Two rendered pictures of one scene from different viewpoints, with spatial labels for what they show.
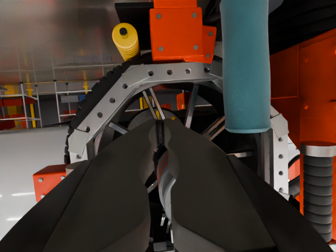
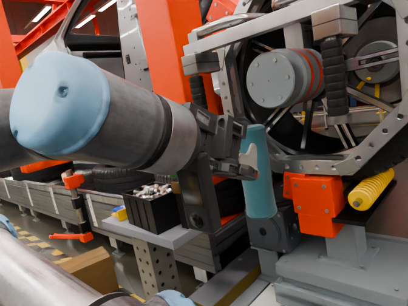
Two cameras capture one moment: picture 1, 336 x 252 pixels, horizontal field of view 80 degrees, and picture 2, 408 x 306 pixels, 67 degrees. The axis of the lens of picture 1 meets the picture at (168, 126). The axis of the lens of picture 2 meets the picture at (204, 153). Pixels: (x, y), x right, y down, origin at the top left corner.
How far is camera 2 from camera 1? 0.46 m
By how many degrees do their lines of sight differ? 43
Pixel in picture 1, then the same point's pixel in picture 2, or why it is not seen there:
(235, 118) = (254, 138)
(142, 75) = (340, 166)
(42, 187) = not seen: outside the picture
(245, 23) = (256, 198)
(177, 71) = (309, 167)
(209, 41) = (286, 187)
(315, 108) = not seen: hidden behind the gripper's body
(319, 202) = (198, 101)
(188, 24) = (303, 202)
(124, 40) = (359, 196)
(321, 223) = (195, 88)
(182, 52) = (306, 182)
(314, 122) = not seen: hidden behind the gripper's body
